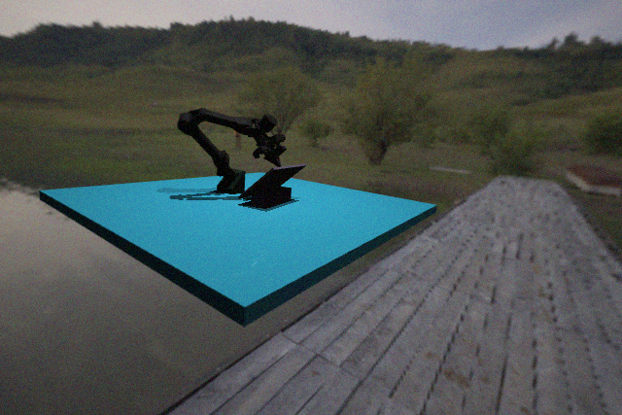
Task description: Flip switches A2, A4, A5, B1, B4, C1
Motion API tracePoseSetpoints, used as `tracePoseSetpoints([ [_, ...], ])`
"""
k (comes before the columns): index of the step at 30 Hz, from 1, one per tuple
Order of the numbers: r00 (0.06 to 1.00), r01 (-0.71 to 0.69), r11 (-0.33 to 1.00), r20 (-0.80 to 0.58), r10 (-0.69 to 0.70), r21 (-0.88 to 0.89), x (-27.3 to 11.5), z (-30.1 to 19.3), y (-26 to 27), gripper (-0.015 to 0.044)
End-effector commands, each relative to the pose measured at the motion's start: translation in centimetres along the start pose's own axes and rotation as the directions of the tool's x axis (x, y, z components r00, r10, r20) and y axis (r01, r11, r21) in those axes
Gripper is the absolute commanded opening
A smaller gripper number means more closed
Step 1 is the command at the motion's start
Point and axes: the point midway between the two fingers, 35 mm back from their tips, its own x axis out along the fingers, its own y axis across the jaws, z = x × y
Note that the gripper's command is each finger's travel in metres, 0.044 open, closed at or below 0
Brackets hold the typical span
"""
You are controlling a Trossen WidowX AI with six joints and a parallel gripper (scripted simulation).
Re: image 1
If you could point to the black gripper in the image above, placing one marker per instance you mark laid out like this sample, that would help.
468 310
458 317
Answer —
271 154

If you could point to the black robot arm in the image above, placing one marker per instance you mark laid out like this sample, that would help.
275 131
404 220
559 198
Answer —
188 123

